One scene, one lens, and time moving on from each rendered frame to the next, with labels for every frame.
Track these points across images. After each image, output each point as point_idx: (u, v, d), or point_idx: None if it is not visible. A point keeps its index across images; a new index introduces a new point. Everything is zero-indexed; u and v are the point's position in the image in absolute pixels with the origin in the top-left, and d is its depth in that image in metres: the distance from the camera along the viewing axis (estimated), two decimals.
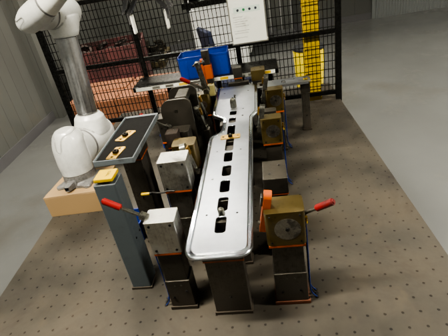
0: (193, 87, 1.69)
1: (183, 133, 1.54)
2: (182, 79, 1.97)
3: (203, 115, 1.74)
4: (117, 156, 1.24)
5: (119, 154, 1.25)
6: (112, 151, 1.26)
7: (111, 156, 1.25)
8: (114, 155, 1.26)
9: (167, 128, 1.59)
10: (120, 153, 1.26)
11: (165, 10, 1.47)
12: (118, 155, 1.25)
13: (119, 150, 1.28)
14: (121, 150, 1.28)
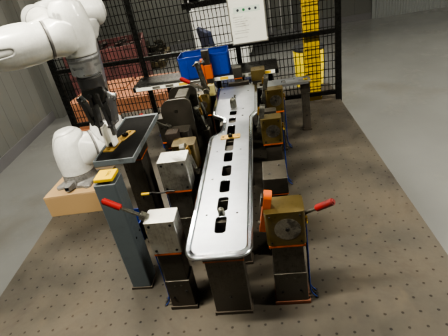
0: (193, 87, 1.69)
1: (183, 133, 1.54)
2: (182, 79, 1.97)
3: (203, 115, 1.74)
4: (114, 148, 1.23)
5: (116, 147, 1.24)
6: (109, 143, 1.25)
7: (109, 149, 1.23)
8: (111, 147, 1.24)
9: (167, 128, 1.59)
10: (117, 145, 1.25)
11: (109, 127, 1.21)
12: (115, 147, 1.24)
13: (117, 143, 1.27)
14: (119, 143, 1.26)
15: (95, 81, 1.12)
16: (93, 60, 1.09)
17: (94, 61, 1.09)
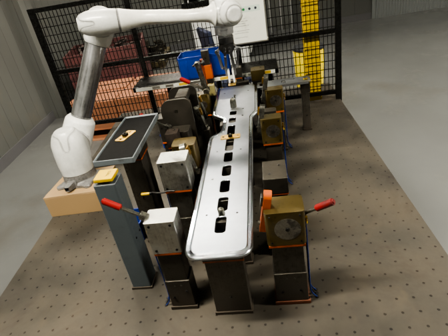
0: (193, 87, 1.69)
1: (183, 133, 1.54)
2: (182, 79, 1.97)
3: (203, 115, 1.74)
4: (235, 83, 1.94)
5: (235, 83, 1.95)
6: (231, 81, 1.96)
7: (231, 84, 1.95)
8: (233, 83, 1.95)
9: (167, 128, 1.59)
10: (236, 82, 1.96)
11: (233, 69, 1.93)
12: (235, 83, 1.95)
13: None
14: (235, 81, 1.98)
15: (231, 39, 1.83)
16: None
17: (232, 25, 1.81)
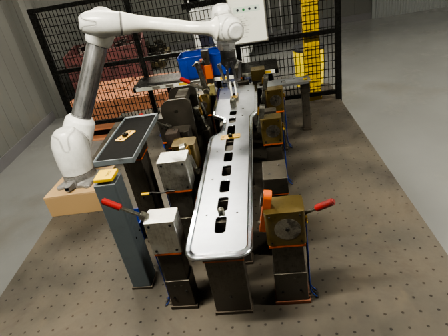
0: (193, 87, 1.69)
1: (183, 133, 1.54)
2: (182, 79, 1.97)
3: (203, 115, 1.74)
4: (237, 96, 1.98)
5: (237, 95, 1.99)
6: (233, 93, 1.99)
7: (233, 97, 1.98)
8: (234, 95, 1.99)
9: (167, 128, 1.59)
10: (237, 95, 2.00)
11: (235, 83, 1.96)
12: (237, 95, 1.98)
13: None
14: (237, 94, 2.01)
15: (233, 53, 1.87)
16: None
17: None
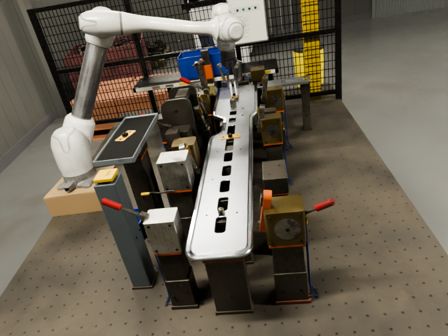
0: (193, 87, 1.69)
1: (183, 133, 1.54)
2: (182, 79, 1.97)
3: (203, 115, 1.74)
4: (237, 96, 1.98)
5: (237, 95, 1.99)
6: (233, 94, 1.99)
7: (233, 97, 1.98)
8: (235, 96, 1.99)
9: (167, 128, 1.59)
10: (237, 95, 2.00)
11: (235, 83, 1.96)
12: (237, 95, 1.98)
13: (235, 94, 2.01)
14: (237, 94, 2.01)
15: (233, 53, 1.87)
16: None
17: None
